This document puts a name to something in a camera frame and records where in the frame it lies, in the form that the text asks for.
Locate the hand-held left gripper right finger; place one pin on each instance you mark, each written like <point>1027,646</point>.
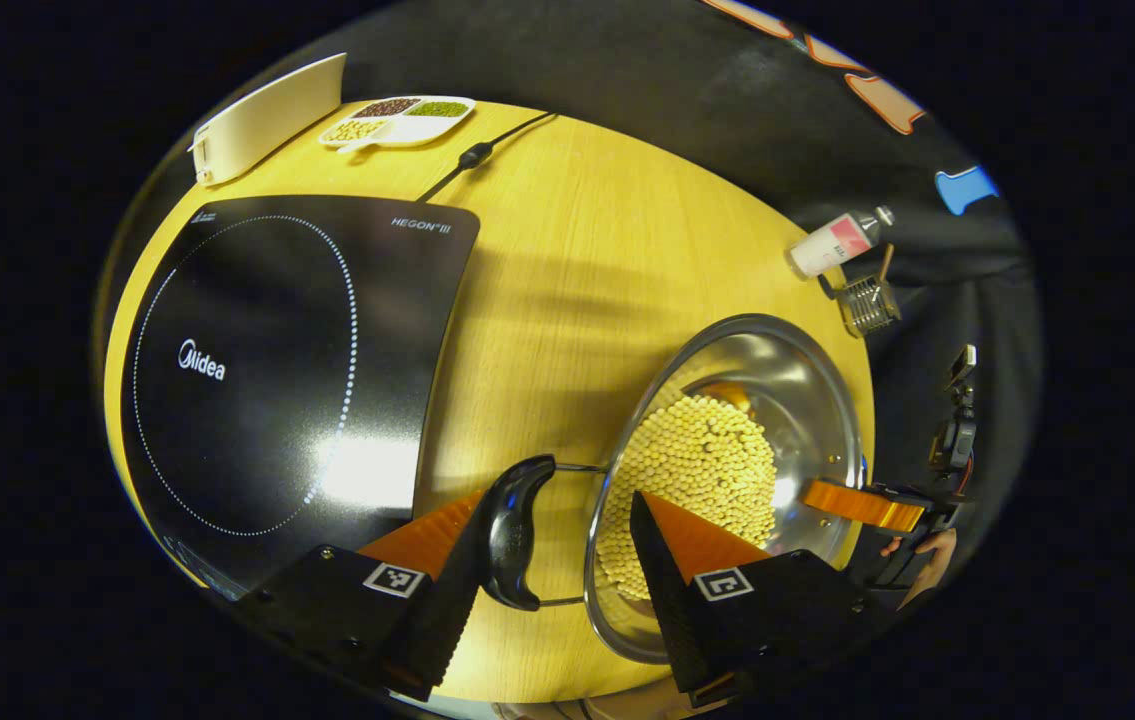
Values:
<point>667,610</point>

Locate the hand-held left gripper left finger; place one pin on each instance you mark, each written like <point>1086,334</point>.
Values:
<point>447,620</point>

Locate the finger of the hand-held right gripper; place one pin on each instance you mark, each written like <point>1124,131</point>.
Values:
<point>862,505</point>

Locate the pile of soybeans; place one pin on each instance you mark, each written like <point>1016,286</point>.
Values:
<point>697,470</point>

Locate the black induction cooktop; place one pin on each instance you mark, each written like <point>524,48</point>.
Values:
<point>277,380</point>

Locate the wooden stick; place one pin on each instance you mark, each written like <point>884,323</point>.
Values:
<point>886,262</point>

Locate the clear bottle with pink label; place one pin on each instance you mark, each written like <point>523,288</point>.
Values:
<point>832,245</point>

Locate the white divided dish of beans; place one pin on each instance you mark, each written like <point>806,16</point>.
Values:
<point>397,122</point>

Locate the white toaster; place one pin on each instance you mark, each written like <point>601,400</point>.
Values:
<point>267,120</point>

